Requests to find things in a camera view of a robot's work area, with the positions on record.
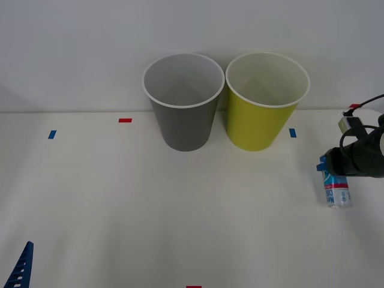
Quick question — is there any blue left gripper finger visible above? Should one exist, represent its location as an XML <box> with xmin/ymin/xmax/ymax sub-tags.
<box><xmin>0</xmin><ymin>241</ymin><xmax>35</xmax><ymax>288</ymax></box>

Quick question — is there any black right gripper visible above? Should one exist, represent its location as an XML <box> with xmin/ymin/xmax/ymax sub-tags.
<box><xmin>314</xmin><ymin>144</ymin><xmax>358</xmax><ymax>178</ymax></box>

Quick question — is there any blue drink can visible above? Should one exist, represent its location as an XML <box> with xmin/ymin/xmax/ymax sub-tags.
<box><xmin>321</xmin><ymin>169</ymin><xmax>352</xmax><ymax>209</ymax></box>

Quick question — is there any yellow-green plastic waste bin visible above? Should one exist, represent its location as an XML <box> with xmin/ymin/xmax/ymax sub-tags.
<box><xmin>224</xmin><ymin>52</ymin><xmax>311</xmax><ymax>152</ymax></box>

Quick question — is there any grey plastic waste bin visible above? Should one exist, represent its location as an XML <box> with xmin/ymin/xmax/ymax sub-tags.
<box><xmin>142</xmin><ymin>52</ymin><xmax>226</xmax><ymax>152</ymax></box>

